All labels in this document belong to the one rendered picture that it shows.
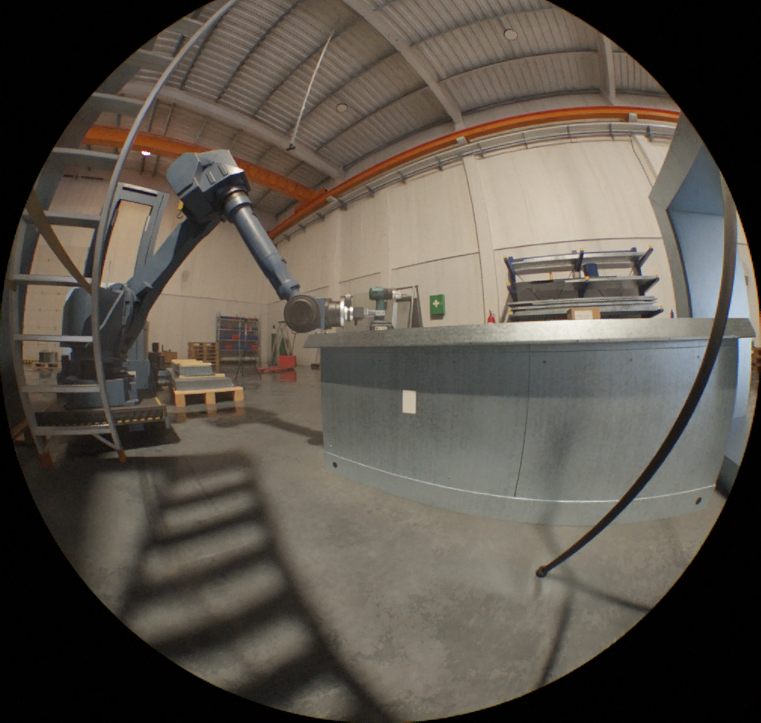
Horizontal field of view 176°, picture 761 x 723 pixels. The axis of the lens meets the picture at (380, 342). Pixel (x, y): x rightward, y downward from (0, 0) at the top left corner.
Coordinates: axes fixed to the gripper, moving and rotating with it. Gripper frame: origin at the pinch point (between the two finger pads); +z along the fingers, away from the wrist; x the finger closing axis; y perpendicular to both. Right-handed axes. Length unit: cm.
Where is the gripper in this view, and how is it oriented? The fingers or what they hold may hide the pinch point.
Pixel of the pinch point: (380, 314)
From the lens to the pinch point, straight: 120.0
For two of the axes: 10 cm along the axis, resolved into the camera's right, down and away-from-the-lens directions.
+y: 0.1, 10.0, -0.3
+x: 1.1, -0.3, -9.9
